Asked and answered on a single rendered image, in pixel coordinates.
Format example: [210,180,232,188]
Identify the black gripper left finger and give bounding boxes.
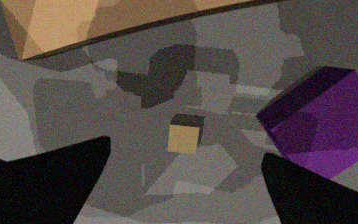
[0,135,111,224]

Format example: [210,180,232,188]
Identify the purple cube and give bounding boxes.
[255,66,358,179]

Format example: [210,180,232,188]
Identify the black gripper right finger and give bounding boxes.
[261,152,358,224]

